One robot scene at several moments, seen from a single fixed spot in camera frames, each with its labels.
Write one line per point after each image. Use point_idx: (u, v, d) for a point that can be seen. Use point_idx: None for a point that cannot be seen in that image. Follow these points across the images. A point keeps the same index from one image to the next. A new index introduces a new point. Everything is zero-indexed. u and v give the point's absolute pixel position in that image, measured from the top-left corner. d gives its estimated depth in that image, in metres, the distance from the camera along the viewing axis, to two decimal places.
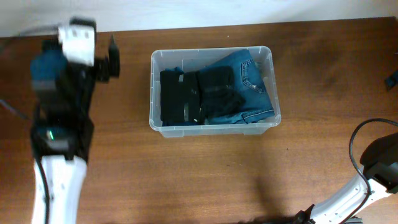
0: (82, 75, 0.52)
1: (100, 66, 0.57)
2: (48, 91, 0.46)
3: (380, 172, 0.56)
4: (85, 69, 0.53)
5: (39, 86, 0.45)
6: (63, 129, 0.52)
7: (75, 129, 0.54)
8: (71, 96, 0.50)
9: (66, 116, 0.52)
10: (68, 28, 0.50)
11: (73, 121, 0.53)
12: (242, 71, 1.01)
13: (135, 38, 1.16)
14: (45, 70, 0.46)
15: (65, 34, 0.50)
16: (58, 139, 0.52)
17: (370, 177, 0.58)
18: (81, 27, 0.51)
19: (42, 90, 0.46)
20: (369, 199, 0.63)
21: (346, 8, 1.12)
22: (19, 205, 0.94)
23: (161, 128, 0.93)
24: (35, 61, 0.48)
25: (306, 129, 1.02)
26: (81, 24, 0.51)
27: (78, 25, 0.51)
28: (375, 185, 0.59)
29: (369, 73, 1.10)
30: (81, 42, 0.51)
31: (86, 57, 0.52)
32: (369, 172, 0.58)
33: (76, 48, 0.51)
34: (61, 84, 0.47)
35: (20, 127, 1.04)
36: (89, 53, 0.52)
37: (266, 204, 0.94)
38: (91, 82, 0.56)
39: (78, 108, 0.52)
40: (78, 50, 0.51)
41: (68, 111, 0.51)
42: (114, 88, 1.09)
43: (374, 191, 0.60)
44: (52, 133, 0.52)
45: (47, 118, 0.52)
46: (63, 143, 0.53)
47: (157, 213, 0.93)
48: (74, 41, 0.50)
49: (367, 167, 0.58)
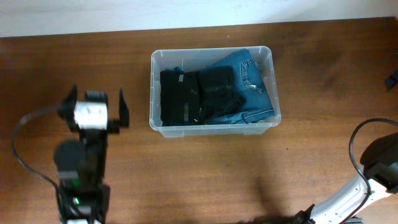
0: (81, 155, 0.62)
1: (97, 134, 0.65)
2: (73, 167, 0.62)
3: (380, 173, 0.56)
4: (83, 155, 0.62)
5: (63, 177, 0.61)
6: (85, 203, 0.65)
7: (93, 203, 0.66)
8: (91, 173, 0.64)
9: (89, 195, 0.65)
10: (84, 106, 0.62)
11: (92, 195, 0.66)
12: (242, 71, 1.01)
13: (135, 38, 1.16)
14: (65, 165, 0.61)
15: (81, 112, 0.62)
16: (82, 206, 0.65)
17: (370, 177, 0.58)
18: (94, 106, 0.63)
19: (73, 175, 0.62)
20: (369, 199, 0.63)
21: (346, 9, 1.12)
22: (18, 205, 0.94)
23: (161, 128, 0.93)
24: (58, 149, 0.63)
25: (306, 129, 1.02)
26: (95, 102, 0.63)
27: (92, 104, 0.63)
28: (375, 186, 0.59)
29: (369, 73, 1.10)
30: (96, 118, 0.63)
31: (99, 125, 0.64)
32: (369, 173, 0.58)
33: (91, 123, 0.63)
34: (86, 160, 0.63)
35: (20, 127, 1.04)
36: (102, 122, 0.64)
37: (266, 205, 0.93)
38: (102, 154, 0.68)
39: (94, 183, 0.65)
40: (94, 124, 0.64)
41: (89, 190, 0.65)
42: (114, 89, 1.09)
43: (374, 191, 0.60)
44: (78, 200, 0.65)
45: (68, 186, 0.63)
46: (85, 208, 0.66)
47: (156, 213, 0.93)
48: (91, 117, 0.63)
49: (367, 168, 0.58)
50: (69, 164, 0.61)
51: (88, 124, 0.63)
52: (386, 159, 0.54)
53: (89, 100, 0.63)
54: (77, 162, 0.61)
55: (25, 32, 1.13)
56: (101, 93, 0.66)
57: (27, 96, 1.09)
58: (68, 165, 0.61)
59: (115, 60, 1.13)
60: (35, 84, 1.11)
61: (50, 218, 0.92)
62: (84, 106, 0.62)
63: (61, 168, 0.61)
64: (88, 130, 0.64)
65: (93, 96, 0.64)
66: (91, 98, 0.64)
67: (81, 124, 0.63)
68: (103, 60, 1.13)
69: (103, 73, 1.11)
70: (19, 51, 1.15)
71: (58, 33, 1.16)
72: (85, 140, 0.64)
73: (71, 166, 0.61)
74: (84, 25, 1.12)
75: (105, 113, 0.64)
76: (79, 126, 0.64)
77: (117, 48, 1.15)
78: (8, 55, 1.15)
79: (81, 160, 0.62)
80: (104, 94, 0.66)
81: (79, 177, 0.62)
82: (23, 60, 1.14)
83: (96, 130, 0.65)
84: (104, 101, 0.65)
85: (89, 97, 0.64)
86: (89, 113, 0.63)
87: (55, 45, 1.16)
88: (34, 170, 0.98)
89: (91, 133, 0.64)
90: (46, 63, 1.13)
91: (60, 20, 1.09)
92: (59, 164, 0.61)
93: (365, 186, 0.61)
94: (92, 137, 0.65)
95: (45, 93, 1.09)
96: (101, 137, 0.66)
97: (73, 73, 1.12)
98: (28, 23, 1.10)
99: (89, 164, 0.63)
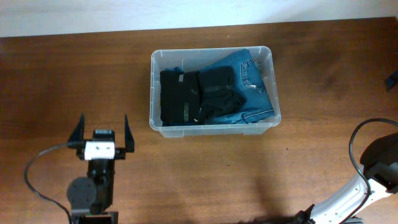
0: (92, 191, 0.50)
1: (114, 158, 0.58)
2: (84, 197, 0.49)
3: (380, 173, 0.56)
4: (95, 191, 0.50)
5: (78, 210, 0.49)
6: None
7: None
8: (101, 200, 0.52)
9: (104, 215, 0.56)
10: (92, 143, 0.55)
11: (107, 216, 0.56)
12: (242, 70, 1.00)
13: (135, 38, 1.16)
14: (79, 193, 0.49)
15: (88, 149, 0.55)
16: None
17: (370, 177, 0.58)
18: (102, 142, 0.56)
19: (83, 198, 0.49)
20: (369, 199, 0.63)
21: (346, 9, 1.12)
22: (19, 205, 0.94)
23: (161, 128, 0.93)
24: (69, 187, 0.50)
25: (306, 129, 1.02)
26: (102, 139, 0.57)
27: (99, 141, 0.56)
28: (375, 185, 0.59)
29: (369, 73, 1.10)
30: (103, 154, 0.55)
31: (107, 157, 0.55)
32: (369, 173, 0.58)
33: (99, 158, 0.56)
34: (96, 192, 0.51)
35: (21, 127, 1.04)
36: (109, 155, 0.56)
37: (266, 205, 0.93)
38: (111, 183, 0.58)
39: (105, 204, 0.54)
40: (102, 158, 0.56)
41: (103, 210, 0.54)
42: (114, 88, 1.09)
43: (374, 191, 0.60)
44: None
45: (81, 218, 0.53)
46: None
47: (157, 213, 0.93)
48: (98, 154, 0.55)
49: (367, 168, 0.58)
50: (77, 203, 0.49)
51: (96, 158, 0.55)
52: (386, 158, 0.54)
53: (97, 138, 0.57)
54: (88, 198, 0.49)
55: (25, 30, 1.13)
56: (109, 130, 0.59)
57: (27, 96, 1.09)
58: (79, 203, 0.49)
59: (115, 60, 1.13)
60: (34, 84, 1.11)
61: (50, 218, 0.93)
62: (91, 143, 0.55)
63: (74, 206, 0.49)
64: (97, 162, 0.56)
65: (102, 134, 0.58)
66: (99, 136, 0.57)
67: (91, 159, 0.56)
68: (103, 60, 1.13)
69: (103, 73, 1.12)
70: (19, 51, 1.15)
71: (58, 33, 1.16)
72: (94, 172, 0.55)
73: (81, 203, 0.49)
74: (84, 25, 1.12)
75: (112, 149, 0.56)
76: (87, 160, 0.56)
77: (117, 48, 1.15)
78: (7, 54, 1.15)
79: (92, 196, 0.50)
80: (112, 130, 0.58)
81: (91, 212, 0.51)
82: (23, 60, 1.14)
83: (104, 162, 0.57)
84: (112, 137, 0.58)
85: (96, 135, 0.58)
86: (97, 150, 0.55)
87: (55, 45, 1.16)
88: (34, 170, 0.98)
89: (100, 164, 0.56)
90: (46, 63, 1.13)
91: (60, 19, 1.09)
92: (72, 201, 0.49)
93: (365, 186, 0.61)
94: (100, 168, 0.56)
95: (45, 93, 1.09)
96: (110, 167, 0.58)
97: (73, 73, 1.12)
98: (28, 23, 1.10)
99: (100, 195, 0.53)
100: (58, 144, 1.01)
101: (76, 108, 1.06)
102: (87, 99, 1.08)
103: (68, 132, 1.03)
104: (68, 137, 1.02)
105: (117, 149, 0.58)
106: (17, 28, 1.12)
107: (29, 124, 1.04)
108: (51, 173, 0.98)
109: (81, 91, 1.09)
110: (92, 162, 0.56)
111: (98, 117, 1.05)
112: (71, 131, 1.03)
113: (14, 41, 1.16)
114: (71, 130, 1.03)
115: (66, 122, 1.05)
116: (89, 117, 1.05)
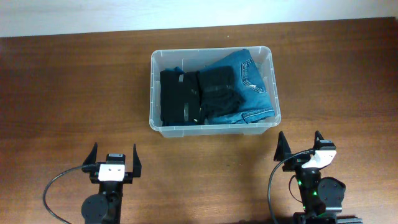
0: (104, 208, 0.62)
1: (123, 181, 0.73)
2: (96, 213, 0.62)
3: (303, 175, 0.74)
4: (106, 208, 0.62)
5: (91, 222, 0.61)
6: None
7: None
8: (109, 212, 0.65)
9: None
10: (106, 167, 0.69)
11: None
12: (242, 71, 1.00)
13: (135, 38, 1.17)
14: (92, 210, 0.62)
15: (102, 170, 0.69)
16: None
17: (318, 172, 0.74)
18: (114, 165, 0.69)
19: (95, 214, 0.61)
20: (327, 157, 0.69)
21: (345, 9, 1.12)
22: (18, 206, 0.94)
23: (161, 128, 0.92)
24: (84, 205, 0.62)
25: (306, 129, 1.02)
26: (114, 162, 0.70)
27: (112, 163, 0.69)
28: (308, 162, 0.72)
29: (369, 73, 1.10)
30: (115, 175, 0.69)
31: (117, 178, 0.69)
32: (295, 172, 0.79)
33: (110, 178, 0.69)
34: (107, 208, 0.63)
35: (21, 127, 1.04)
36: (119, 177, 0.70)
37: (266, 205, 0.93)
38: (120, 201, 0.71)
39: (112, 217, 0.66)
40: (112, 178, 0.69)
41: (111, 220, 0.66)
42: (114, 88, 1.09)
43: (319, 161, 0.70)
44: None
45: None
46: None
47: (156, 213, 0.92)
48: (111, 175, 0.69)
49: (308, 178, 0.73)
50: (91, 216, 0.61)
51: (109, 178, 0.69)
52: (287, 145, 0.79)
53: (110, 161, 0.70)
54: (100, 213, 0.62)
55: (25, 30, 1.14)
56: (120, 154, 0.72)
57: (27, 97, 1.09)
58: (92, 216, 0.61)
59: (115, 60, 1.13)
60: (34, 84, 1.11)
61: (51, 218, 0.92)
62: (105, 165, 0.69)
63: (88, 219, 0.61)
64: (108, 183, 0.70)
65: (114, 157, 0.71)
66: (112, 159, 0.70)
67: (104, 180, 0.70)
68: (102, 60, 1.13)
69: (104, 72, 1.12)
70: (20, 51, 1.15)
71: (59, 33, 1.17)
72: (104, 193, 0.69)
73: (94, 218, 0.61)
74: (84, 25, 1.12)
75: (122, 172, 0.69)
76: (101, 180, 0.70)
77: (117, 48, 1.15)
78: (8, 55, 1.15)
79: (104, 211, 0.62)
80: (123, 155, 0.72)
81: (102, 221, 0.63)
82: (23, 60, 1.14)
83: (114, 184, 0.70)
84: (122, 160, 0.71)
85: (109, 158, 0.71)
86: (110, 172, 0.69)
87: (56, 45, 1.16)
88: (33, 170, 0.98)
89: (110, 186, 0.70)
90: (47, 63, 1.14)
91: (59, 20, 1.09)
92: (86, 216, 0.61)
93: (314, 168, 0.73)
94: (110, 189, 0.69)
95: (45, 93, 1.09)
96: (118, 188, 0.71)
97: (74, 73, 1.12)
98: (25, 23, 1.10)
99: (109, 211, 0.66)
100: (58, 144, 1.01)
101: (76, 108, 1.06)
102: (86, 98, 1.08)
103: (67, 133, 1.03)
104: (68, 137, 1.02)
105: (126, 172, 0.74)
106: (17, 29, 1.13)
107: (29, 124, 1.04)
108: (50, 173, 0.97)
109: (81, 91, 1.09)
110: (104, 182, 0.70)
111: (97, 117, 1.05)
112: (71, 131, 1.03)
113: (14, 42, 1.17)
114: (71, 130, 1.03)
115: (66, 122, 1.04)
116: (88, 116, 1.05)
